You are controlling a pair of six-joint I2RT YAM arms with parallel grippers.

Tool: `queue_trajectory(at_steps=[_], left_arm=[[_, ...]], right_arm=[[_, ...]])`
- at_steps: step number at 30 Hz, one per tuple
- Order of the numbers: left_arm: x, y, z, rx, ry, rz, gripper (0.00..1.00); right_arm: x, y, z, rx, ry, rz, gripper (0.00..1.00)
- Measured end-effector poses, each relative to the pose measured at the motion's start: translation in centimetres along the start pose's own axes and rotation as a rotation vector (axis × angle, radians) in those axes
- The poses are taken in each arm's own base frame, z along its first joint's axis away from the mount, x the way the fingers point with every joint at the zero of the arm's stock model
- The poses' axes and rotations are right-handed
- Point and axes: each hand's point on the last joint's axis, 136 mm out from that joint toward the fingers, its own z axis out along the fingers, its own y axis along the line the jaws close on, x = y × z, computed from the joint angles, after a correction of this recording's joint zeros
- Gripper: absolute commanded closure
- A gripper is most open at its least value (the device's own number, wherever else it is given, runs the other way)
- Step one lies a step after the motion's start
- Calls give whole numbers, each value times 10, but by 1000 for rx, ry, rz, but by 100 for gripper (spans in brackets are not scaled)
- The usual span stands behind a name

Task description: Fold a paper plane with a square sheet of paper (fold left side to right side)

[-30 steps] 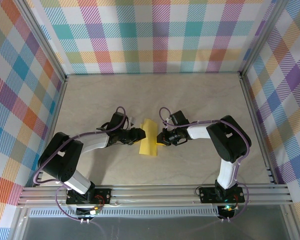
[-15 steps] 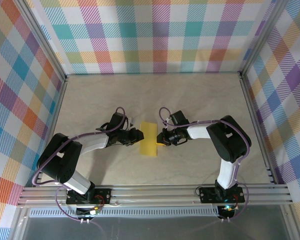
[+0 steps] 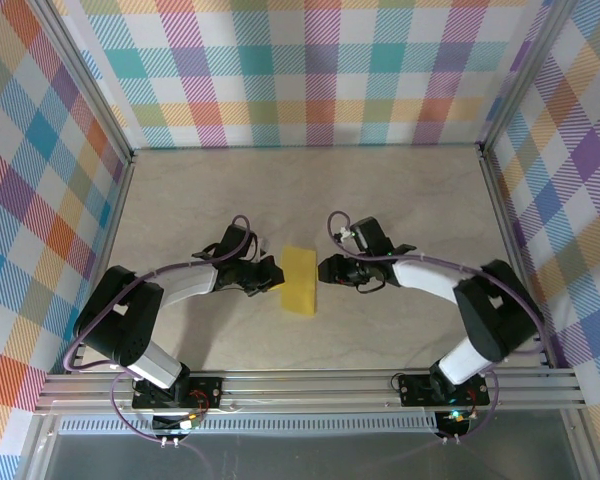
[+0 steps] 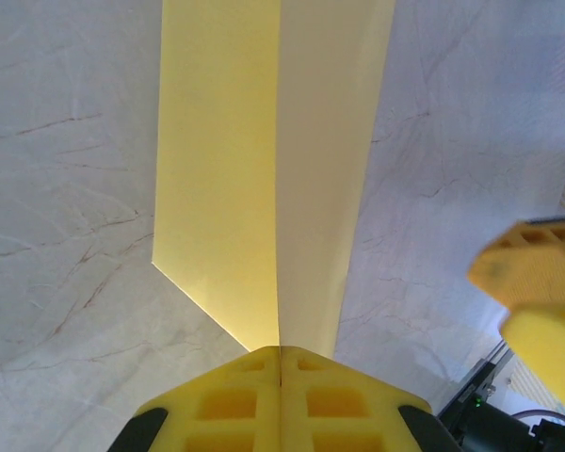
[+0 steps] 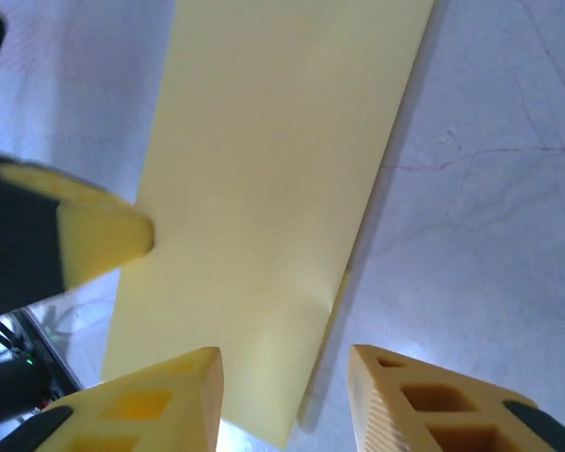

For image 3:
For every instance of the yellow square paper sheet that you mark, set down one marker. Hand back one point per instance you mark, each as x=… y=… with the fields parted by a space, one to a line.
x=300 y=280

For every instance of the small black circuit board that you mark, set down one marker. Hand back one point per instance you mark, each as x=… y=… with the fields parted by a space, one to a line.
x=190 y=424
x=455 y=417

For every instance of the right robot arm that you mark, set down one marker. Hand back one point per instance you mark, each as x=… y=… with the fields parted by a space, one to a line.
x=500 y=320

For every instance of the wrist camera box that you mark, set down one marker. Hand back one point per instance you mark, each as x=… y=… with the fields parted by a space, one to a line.
x=263 y=243
x=346 y=234

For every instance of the aluminium frame cross rail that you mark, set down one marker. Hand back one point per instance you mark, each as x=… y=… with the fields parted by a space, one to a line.
x=305 y=390

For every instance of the aluminium frame post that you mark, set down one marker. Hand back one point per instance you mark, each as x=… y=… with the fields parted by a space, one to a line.
x=524 y=75
x=87 y=82

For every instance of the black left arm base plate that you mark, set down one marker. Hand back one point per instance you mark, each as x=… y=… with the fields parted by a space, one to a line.
x=215 y=385

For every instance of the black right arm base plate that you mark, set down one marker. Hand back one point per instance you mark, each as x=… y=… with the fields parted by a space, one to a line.
x=412 y=392

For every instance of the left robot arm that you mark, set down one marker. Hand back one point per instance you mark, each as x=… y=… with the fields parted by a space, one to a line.
x=125 y=320

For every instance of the grey metal panel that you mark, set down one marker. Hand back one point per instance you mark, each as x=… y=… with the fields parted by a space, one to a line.
x=330 y=457

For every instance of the aluminium frame side rail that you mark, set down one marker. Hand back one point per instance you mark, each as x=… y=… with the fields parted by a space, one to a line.
x=511 y=250
x=112 y=225

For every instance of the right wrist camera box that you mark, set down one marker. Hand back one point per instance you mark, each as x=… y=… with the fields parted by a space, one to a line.
x=346 y=234

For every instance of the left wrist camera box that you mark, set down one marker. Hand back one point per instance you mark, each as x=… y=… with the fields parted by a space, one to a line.
x=263 y=243

